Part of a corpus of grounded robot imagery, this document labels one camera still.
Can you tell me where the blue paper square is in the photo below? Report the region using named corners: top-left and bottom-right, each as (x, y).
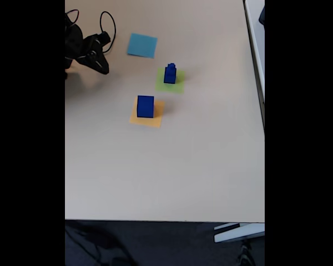
top-left (127, 32), bottom-right (158, 59)

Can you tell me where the orange paper square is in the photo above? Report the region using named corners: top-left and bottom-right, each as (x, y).
top-left (129, 96), bottom-right (166, 129)

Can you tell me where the green paper square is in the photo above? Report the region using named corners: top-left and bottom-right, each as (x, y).
top-left (154, 68), bottom-right (186, 94)

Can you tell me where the largest blue cube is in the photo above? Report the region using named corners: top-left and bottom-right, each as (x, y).
top-left (137, 95), bottom-right (155, 119)

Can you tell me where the medium blue cube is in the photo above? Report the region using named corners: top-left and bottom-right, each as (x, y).
top-left (163, 68), bottom-right (177, 84)

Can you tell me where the white table foot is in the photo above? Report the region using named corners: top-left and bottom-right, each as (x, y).
top-left (213, 222), bottom-right (265, 244)

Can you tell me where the black camera cable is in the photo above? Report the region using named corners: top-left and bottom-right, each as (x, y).
top-left (65, 9), bottom-right (117, 53)

